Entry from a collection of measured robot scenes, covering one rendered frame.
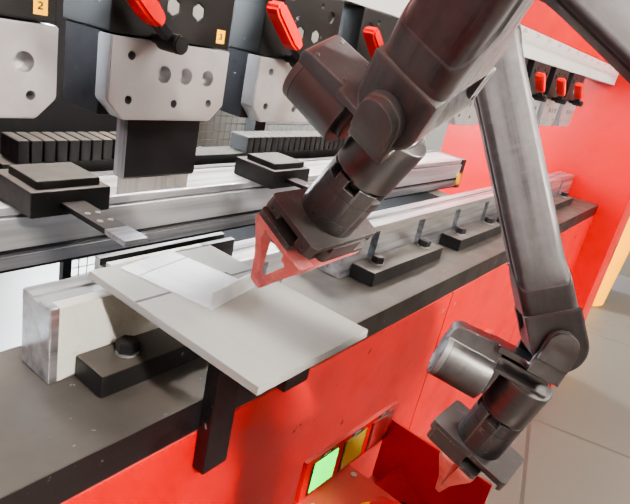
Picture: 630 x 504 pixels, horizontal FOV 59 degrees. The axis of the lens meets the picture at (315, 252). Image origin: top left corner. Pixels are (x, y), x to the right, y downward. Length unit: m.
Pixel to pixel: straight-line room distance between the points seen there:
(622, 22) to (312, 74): 0.33
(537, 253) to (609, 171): 1.99
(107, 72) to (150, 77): 0.05
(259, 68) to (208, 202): 0.45
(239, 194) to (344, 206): 0.70
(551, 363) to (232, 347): 0.32
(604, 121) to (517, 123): 1.99
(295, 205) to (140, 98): 0.20
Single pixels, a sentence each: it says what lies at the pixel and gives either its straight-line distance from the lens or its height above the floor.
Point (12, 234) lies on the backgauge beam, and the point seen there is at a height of 0.94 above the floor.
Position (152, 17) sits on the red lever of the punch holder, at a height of 1.28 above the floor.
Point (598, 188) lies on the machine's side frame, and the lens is 2.63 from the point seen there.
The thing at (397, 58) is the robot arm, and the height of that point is 1.29.
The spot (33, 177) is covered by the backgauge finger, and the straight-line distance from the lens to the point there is 0.86.
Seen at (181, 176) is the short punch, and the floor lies 1.10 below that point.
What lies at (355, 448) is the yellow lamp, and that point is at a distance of 0.77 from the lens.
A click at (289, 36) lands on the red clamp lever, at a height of 1.28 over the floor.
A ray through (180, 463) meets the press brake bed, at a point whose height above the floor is 0.79.
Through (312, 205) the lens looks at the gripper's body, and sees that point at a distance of 0.49.
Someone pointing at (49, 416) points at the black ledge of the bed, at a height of 0.88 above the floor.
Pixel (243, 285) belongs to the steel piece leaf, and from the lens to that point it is 0.65.
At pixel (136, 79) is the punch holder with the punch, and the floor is 1.22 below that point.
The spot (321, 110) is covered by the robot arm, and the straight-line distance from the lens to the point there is 0.47.
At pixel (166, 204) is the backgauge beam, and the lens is 1.04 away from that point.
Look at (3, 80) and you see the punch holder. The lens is 0.54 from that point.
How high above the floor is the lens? 1.29
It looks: 21 degrees down
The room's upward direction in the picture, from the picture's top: 12 degrees clockwise
